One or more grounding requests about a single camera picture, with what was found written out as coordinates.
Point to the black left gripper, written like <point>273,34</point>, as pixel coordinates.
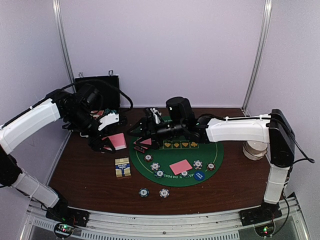
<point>96,145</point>

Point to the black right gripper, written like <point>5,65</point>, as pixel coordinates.
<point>146,123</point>

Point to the pink playing cards pile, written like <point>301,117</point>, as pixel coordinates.
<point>118,140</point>

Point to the dealt card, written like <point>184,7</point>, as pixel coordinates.
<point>143,143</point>

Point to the blue beige chip mat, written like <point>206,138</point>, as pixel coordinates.
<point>197,164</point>
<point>155,166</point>

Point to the face-down card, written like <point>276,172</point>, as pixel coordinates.
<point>180,166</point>

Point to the brown chip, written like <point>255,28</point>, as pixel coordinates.
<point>211,166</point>
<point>148,157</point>

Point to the blue green chip mat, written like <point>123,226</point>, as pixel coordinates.
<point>184,174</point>
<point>159,173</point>

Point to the blue small blind button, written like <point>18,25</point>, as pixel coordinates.
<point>199,175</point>

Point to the blue beige 10 chip stack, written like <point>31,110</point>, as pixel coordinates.
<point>164,193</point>

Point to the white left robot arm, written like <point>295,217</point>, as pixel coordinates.
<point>75,110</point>

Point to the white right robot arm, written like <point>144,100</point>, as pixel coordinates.
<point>272,129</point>

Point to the boxed playing card deck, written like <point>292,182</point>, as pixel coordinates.
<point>97,113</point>

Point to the teal blue chip stack in case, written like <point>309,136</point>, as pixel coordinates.
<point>110,111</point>

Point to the open card deck box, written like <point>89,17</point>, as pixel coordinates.
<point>122,167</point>

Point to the green round poker mat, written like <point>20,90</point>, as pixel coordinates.
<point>173,151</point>

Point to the black poker chip case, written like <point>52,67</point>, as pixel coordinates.
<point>108,86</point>

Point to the blue green 50 chip stack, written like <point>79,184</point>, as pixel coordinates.
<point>143,192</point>

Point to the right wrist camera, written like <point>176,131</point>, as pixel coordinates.
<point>178,108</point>

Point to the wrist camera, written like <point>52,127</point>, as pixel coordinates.
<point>178,108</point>
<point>111,119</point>

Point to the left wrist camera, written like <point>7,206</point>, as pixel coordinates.
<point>111,119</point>

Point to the aluminium front rail base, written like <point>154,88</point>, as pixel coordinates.
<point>223,225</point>

